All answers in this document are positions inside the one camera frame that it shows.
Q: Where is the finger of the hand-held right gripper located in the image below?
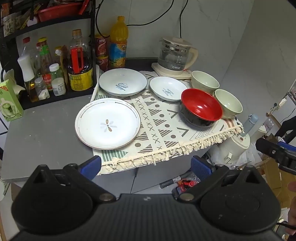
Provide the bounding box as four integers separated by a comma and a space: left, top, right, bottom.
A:
255, 138, 296, 175

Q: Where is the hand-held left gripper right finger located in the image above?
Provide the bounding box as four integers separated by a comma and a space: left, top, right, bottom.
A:
177, 155, 266, 202

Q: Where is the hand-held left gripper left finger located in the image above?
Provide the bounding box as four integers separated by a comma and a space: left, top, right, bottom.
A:
28, 156, 116, 204

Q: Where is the red and black bowl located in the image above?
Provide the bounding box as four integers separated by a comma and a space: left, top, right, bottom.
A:
180, 88, 223, 127

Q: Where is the cream bowl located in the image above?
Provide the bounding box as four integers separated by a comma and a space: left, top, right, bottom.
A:
214, 89, 243, 120
191, 70, 220, 95

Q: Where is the white plate with script print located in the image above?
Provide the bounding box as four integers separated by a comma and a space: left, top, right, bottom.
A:
99, 68, 148, 96

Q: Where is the person's right forearm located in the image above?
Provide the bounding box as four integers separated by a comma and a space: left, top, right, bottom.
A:
285, 182, 296, 237

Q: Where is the clear plastic bottle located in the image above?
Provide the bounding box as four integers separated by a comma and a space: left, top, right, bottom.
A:
262, 117, 275, 133

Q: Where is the cardboard box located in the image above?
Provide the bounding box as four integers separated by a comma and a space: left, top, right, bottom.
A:
257, 158, 292, 209

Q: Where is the black marker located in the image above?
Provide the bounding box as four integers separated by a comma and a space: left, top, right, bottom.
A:
159, 171, 192, 189

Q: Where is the grey blue bottle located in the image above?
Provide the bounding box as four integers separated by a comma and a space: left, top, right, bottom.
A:
243, 113, 259, 137

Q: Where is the white appliance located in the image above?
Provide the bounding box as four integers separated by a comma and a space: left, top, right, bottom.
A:
208, 133, 251, 165

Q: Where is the white plate with flower print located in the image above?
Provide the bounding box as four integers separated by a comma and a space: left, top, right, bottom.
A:
75, 98, 141, 150

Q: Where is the patterned fringed table mat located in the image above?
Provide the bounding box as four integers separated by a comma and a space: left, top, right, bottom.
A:
91, 70, 244, 175

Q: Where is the black metal rack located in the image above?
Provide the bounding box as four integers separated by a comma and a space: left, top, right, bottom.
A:
0, 0, 97, 110

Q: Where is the small white plate blue print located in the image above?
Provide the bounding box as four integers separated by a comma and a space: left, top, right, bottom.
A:
149, 76, 188, 102

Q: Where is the white plastic jar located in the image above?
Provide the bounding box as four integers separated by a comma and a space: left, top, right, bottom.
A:
51, 77, 66, 96

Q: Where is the small glass jar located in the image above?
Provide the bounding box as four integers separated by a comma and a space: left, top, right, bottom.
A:
34, 77, 50, 100

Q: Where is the green carton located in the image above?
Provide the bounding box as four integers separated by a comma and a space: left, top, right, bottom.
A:
0, 79, 24, 122

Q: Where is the green jar white cap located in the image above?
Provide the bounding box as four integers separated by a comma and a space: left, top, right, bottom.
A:
49, 63, 65, 80

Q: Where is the cream kettle base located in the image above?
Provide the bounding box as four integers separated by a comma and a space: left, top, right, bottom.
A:
151, 62, 193, 78

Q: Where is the orange juice bottle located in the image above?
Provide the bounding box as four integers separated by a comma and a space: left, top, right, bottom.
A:
109, 16, 128, 69

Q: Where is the glass electric kettle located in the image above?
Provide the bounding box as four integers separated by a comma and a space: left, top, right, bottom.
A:
158, 37, 199, 71

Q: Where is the crumpled white tissue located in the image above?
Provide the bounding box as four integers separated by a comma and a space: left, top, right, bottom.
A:
3, 69, 26, 93

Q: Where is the green label sauce bottle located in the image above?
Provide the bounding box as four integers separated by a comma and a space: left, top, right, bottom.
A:
37, 37, 55, 91

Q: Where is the clear bottle red cap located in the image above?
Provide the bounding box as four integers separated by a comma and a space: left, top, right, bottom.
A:
21, 37, 38, 70

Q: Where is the red plastic basket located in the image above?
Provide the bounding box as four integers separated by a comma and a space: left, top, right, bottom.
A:
37, 2, 81, 22

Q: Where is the large sauce bottle red handle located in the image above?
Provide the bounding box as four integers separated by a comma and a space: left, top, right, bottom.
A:
67, 29, 93, 91

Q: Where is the black power cable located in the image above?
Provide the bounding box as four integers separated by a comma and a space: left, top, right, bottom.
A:
95, 0, 111, 35
126, 0, 184, 39

